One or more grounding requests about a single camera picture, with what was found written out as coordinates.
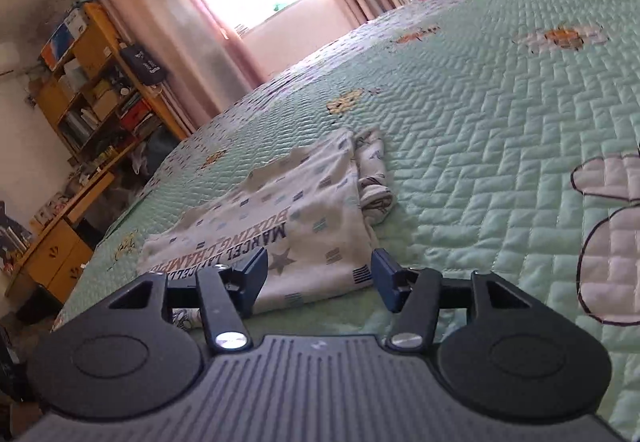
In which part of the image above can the white letter-print garment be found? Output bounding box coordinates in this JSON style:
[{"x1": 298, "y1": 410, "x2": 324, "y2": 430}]
[{"x1": 135, "y1": 128, "x2": 396, "y2": 330}]

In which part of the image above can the wooden bookshelf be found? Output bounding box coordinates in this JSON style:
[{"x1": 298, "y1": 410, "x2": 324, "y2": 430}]
[{"x1": 30, "y1": 2, "x2": 188, "y2": 163}]

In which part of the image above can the wooden desk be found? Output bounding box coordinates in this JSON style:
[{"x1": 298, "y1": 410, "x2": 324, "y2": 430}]
[{"x1": 5, "y1": 169, "x2": 117, "y2": 305}]

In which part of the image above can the navy tote bag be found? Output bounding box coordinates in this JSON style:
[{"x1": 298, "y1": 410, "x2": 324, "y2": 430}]
[{"x1": 120, "y1": 46, "x2": 166, "y2": 86}]

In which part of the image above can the blue bag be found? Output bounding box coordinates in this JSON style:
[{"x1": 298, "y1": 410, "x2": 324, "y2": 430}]
[{"x1": 142, "y1": 127, "x2": 181, "y2": 177}]

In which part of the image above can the green quilted bee bedspread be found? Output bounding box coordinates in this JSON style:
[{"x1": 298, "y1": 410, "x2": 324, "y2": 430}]
[{"x1": 52, "y1": 0, "x2": 640, "y2": 428}]

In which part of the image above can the wall poster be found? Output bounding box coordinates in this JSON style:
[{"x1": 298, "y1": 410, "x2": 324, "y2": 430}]
[{"x1": 0, "y1": 202, "x2": 34, "y2": 273}]

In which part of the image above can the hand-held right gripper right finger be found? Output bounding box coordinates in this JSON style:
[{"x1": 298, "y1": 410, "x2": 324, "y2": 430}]
[{"x1": 371, "y1": 248, "x2": 531, "y2": 353}]

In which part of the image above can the blue and white box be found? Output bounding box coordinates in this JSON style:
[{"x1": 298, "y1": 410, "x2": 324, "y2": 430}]
[{"x1": 40, "y1": 6, "x2": 89, "y2": 71}]

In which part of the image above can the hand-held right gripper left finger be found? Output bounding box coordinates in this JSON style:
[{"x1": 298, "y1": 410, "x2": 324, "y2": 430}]
[{"x1": 107, "y1": 249, "x2": 271, "y2": 356}]

